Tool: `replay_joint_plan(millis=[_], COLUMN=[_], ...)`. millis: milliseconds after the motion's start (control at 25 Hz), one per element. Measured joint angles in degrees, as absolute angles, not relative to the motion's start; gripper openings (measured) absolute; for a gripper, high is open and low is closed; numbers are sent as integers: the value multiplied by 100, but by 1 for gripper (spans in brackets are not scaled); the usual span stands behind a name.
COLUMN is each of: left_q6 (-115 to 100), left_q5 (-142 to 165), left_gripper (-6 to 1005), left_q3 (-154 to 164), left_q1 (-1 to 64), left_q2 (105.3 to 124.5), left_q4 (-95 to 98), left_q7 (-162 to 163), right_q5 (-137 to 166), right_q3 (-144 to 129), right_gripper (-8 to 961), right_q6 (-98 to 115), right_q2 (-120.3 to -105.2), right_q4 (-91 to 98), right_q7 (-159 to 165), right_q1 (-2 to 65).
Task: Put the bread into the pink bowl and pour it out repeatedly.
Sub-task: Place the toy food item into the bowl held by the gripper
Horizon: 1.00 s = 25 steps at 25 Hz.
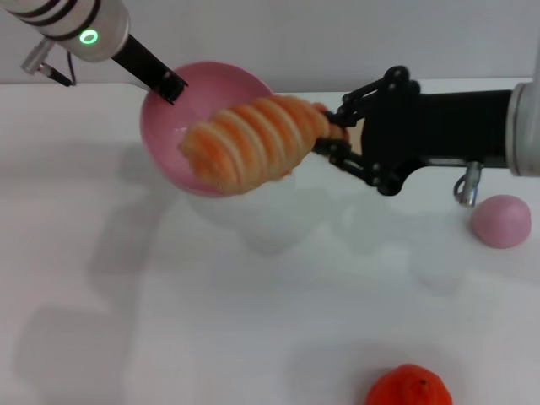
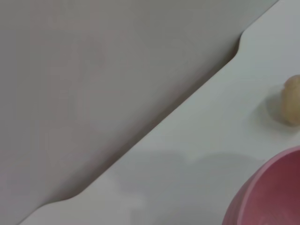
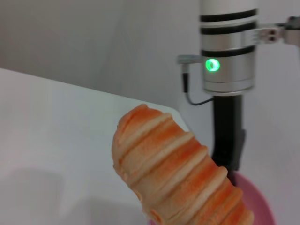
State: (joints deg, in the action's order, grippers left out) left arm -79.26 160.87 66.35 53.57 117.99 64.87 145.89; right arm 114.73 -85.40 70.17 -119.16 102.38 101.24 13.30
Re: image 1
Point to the orange striped bread roll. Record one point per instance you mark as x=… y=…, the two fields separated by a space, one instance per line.
x=253 y=139

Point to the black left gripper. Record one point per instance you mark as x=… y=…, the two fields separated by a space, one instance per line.
x=143 y=63

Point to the pink plastic bowl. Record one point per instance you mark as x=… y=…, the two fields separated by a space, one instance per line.
x=160 y=126

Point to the pink round bun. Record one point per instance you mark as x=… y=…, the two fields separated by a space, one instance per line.
x=502 y=223

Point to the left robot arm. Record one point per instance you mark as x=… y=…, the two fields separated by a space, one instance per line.
x=84 y=21

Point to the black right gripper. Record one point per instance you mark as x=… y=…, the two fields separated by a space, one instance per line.
x=443 y=126

